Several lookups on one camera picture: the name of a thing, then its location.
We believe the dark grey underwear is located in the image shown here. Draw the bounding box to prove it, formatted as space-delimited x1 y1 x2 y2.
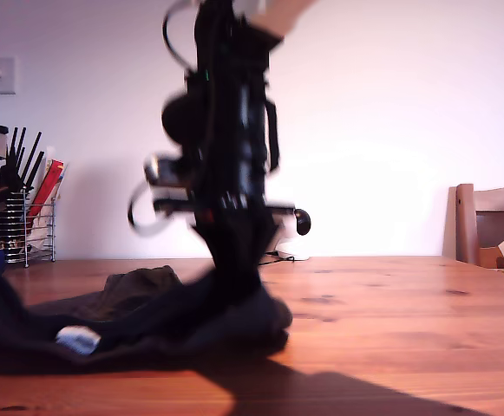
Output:
0 250 295 376

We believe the red paper packet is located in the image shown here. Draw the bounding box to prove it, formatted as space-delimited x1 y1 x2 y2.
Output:
28 159 66 220

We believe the white paper packet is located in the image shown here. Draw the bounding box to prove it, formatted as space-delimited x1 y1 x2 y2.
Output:
43 146 70 192

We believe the wooden chair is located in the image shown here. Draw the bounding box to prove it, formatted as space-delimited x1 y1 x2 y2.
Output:
441 182 504 268

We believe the black brush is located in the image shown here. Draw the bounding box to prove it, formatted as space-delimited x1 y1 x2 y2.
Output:
0 166 25 192

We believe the orange-brown box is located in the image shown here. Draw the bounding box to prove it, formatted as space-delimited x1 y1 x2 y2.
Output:
476 245 504 269

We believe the black power cable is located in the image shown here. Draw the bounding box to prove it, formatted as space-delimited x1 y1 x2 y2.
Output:
258 250 297 264

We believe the white round security camera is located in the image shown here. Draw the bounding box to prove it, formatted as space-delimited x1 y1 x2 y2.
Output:
274 207 313 262

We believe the chrome wire rack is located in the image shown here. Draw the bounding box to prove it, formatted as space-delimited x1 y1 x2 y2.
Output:
24 197 57 268

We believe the metal wire utensil cup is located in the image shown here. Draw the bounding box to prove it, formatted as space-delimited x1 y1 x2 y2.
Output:
0 190 29 264

